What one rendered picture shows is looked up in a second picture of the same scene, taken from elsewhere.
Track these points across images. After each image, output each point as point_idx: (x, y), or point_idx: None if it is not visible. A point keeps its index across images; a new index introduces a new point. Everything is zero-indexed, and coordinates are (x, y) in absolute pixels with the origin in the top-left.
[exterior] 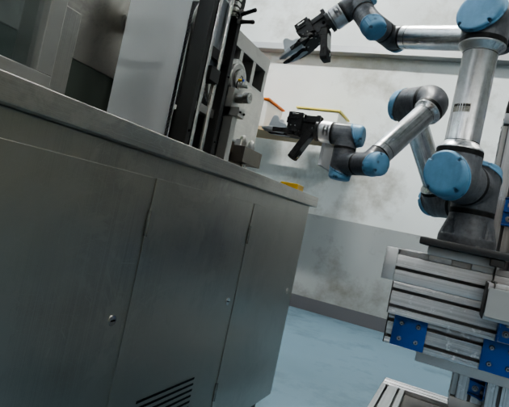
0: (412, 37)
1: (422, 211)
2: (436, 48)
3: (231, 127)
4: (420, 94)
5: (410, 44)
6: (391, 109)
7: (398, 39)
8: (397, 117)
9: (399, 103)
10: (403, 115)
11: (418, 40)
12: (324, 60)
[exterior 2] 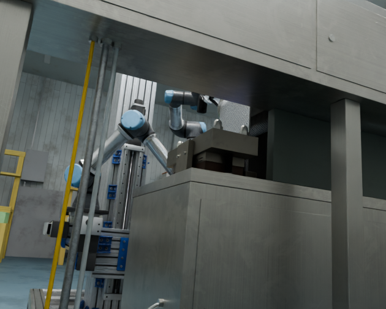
0: (181, 110)
1: (79, 184)
2: (176, 119)
3: None
4: (150, 127)
5: (177, 111)
6: (141, 126)
7: (180, 106)
8: (136, 130)
9: (144, 125)
10: (140, 132)
11: (180, 113)
12: (201, 113)
